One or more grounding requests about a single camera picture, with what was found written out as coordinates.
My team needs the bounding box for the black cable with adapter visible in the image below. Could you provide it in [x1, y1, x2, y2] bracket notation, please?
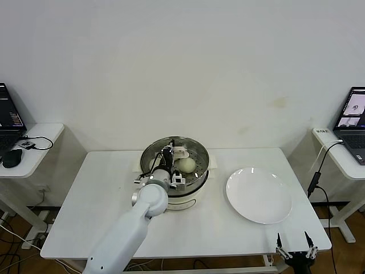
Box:
[306, 141, 343, 274]

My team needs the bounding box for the white table leg frame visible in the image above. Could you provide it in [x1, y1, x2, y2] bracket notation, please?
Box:
[61, 252, 289, 274]

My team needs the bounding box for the white laptop cable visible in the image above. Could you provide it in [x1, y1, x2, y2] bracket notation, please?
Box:
[312, 139, 344, 172]

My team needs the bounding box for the perforated steel steamer basket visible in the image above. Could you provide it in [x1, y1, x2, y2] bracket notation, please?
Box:
[139, 136, 210, 198]

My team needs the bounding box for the black computer mouse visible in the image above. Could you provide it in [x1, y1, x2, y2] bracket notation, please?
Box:
[2, 148, 23, 168]

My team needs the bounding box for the grey laptop showing camera views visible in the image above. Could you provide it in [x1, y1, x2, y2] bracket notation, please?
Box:
[332, 86, 365, 166]

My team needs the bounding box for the thin black looped cable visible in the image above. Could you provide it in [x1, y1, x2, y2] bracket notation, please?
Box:
[18, 135, 54, 151]

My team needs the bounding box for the white side desk with mouse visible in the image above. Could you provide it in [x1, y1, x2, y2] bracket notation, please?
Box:
[0, 123, 65, 235]

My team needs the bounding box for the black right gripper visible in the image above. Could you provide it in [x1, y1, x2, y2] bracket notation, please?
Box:
[274, 231, 319, 274]

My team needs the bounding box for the small black hub with label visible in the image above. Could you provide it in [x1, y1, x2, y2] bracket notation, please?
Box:
[17, 140, 37, 151]

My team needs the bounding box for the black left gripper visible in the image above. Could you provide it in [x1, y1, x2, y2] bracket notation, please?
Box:
[159, 139, 176, 172]

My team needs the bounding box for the white floor power strip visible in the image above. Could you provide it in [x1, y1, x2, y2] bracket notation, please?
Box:
[21, 232, 49, 252]

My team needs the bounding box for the white side desk with remote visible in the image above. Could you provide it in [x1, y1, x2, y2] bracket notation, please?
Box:
[310, 127, 365, 243]

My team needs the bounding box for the round white plate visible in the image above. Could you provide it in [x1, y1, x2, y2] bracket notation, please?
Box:
[226, 167, 293, 225]

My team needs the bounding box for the black laptop with dark screen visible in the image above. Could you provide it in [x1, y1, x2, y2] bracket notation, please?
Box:
[0, 82, 28, 156]

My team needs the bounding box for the round glass pot lid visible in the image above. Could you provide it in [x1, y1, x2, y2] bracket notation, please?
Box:
[141, 137, 210, 186]

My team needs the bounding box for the white steamed baozi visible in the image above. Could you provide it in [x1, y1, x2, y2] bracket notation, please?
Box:
[173, 158, 197, 174]

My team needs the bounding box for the cream electric cooker pot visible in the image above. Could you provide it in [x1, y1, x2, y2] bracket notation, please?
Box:
[132, 155, 219, 213]

